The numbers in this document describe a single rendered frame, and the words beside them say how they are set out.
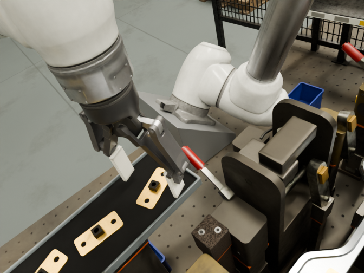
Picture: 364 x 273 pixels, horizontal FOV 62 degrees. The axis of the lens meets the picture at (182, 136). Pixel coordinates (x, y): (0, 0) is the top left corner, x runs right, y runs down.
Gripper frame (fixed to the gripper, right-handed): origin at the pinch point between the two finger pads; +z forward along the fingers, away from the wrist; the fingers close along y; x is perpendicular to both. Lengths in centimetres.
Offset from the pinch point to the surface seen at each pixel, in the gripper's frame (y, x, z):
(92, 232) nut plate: -5.6, -11.8, 2.8
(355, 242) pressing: 34.0, 9.3, 19.7
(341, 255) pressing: 32.2, 6.0, 19.9
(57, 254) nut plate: -9.9, -17.1, 3.7
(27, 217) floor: -147, 5, 120
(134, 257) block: -1.4, -10.8, 12.3
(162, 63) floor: -138, 184, 120
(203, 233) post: 9.8, -2.6, 10.0
